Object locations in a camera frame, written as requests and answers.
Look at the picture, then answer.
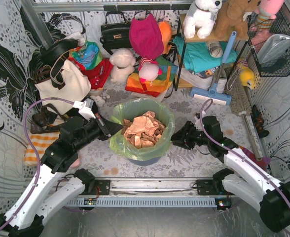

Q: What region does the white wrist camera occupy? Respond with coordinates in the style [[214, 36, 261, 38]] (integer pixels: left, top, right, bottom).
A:
[[72, 98, 96, 121], [194, 111, 206, 130]]

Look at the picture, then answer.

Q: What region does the red cloth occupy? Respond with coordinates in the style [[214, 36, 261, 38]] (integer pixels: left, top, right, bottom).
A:
[[81, 58, 113, 90]]

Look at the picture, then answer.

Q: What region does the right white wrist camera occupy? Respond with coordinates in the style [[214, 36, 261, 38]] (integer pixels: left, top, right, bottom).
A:
[[194, 111, 206, 130]]

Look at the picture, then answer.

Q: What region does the cream canvas tote bag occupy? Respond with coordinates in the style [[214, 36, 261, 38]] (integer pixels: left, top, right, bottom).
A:
[[35, 60, 91, 102]]

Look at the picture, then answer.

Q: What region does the pink white plush doll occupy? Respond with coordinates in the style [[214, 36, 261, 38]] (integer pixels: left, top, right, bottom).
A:
[[138, 57, 162, 83]]

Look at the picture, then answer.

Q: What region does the yellow plush duck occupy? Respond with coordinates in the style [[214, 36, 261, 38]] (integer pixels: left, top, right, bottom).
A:
[[237, 60, 255, 89]]

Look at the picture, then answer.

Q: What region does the orange checkered towel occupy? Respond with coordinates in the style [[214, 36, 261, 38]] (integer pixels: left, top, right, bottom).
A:
[[24, 132, 60, 166]]

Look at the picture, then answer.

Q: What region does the crumpled brown paper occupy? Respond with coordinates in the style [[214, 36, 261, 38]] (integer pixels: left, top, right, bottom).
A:
[[121, 111, 166, 149]]

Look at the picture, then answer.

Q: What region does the cream plush lamb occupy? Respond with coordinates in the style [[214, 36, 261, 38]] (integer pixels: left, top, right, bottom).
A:
[[109, 48, 136, 83]]

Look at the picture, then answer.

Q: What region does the brown patterned bag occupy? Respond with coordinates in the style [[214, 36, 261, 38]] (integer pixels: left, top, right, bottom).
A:
[[30, 103, 68, 134]]

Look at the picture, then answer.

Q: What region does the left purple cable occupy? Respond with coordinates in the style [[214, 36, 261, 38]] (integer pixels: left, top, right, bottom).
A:
[[0, 97, 96, 237]]

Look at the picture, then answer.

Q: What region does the teal folded cloth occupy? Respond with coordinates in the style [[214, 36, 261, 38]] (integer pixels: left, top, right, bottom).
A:
[[173, 37, 237, 73]]

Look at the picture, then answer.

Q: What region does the wooden shelf rack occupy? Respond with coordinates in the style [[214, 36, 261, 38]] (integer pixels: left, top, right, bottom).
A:
[[173, 14, 237, 85]]

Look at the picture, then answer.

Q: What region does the bristle broom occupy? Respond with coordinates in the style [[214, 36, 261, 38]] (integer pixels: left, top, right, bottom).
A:
[[225, 72, 262, 161]]

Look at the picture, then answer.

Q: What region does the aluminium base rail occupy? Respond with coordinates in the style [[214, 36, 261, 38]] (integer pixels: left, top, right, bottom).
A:
[[23, 176, 290, 208]]

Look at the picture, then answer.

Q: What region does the black wire basket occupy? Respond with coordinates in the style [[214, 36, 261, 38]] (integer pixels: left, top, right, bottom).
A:
[[248, 12, 290, 77]]

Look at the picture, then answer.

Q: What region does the pink plush toy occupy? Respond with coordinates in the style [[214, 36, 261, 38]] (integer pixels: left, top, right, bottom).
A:
[[254, 0, 284, 28]]

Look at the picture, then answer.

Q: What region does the magenta cloth bag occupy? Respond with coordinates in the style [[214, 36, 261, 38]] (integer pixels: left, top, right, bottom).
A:
[[129, 13, 164, 60]]

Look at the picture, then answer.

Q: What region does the purple cable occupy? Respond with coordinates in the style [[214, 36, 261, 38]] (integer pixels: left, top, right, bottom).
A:
[[0, 97, 96, 237], [199, 98, 290, 228]]

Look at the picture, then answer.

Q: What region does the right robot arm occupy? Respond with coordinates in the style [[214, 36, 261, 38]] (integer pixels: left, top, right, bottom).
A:
[[171, 116, 290, 233]]

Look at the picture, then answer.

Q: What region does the rainbow striped bag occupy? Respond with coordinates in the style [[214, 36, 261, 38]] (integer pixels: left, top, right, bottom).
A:
[[125, 56, 178, 97]]

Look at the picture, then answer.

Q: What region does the silver foil pouch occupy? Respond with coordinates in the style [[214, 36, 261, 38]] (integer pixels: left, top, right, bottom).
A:
[[257, 34, 290, 64]]

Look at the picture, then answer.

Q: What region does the brown teddy bear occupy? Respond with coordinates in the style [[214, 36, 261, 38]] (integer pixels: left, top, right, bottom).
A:
[[215, 0, 261, 40]]

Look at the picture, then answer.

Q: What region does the colourful rainbow cloth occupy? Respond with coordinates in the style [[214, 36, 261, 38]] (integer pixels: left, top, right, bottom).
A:
[[68, 41, 103, 71]]

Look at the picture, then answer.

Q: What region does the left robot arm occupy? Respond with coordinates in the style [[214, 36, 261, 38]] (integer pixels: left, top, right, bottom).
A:
[[0, 114, 123, 237]]

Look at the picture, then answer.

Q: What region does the blue trash bin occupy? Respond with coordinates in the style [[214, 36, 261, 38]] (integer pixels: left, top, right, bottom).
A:
[[129, 157, 161, 166]]

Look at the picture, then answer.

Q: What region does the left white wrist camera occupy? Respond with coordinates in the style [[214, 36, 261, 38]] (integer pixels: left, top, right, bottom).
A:
[[72, 98, 96, 121]]

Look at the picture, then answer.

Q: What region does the white plush dog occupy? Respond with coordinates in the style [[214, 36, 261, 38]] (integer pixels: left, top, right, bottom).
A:
[[183, 0, 222, 39]]

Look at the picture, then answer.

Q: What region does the black leather handbag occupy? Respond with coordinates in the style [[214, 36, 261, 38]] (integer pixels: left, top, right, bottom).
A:
[[100, 11, 132, 55]]

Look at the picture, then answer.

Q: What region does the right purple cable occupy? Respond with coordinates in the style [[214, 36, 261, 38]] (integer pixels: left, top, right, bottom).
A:
[[199, 98, 290, 228]]

